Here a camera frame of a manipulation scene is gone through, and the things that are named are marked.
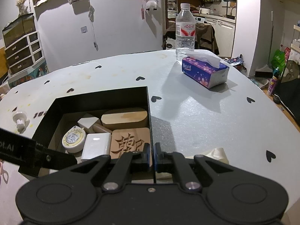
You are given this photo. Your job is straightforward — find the carved wooden coaster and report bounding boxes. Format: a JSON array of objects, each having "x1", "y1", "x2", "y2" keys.
[{"x1": 110, "y1": 127, "x2": 151, "y2": 159}]

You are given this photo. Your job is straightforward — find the white wall charger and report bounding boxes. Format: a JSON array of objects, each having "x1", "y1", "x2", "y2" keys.
[{"x1": 81, "y1": 133, "x2": 111, "y2": 162}]

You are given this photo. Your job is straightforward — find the round white tape measure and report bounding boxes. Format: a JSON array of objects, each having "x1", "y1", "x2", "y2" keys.
[{"x1": 61, "y1": 125, "x2": 87, "y2": 153}]

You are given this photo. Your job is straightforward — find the black cardboard box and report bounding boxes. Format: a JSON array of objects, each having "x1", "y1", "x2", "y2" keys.
[{"x1": 18, "y1": 86, "x2": 150, "y2": 178}]

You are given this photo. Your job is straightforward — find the oval wooden block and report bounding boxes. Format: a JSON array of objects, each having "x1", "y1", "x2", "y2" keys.
[{"x1": 101, "y1": 108, "x2": 148, "y2": 131}]

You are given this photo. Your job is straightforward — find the white cube adapter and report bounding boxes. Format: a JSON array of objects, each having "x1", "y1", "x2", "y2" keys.
[{"x1": 77, "y1": 113, "x2": 101, "y2": 134}]

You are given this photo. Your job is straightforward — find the white suction hook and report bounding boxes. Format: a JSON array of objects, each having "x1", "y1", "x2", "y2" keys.
[{"x1": 12, "y1": 111, "x2": 29, "y2": 133}]

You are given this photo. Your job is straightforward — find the purple tissue pack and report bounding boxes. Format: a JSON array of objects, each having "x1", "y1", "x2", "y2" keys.
[{"x1": 181, "y1": 49, "x2": 229, "y2": 89}]

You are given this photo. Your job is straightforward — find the white drawer cabinet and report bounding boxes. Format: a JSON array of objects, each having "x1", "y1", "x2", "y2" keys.
[{"x1": 4, "y1": 31, "x2": 45, "y2": 75}]

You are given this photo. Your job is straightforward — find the glass terrarium tank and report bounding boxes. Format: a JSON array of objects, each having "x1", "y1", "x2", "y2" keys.
[{"x1": 2, "y1": 13, "x2": 36, "y2": 48}]

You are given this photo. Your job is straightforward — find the clear water bottle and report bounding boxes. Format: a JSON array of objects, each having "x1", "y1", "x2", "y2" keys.
[{"x1": 175, "y1": 3, "x2": 196, "y2": 64}]

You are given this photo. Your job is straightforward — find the white plush toy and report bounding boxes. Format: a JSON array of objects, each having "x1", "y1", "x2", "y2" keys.
[{"x1": 146, "y1": 0, "x2": 157, "y2": 11}]

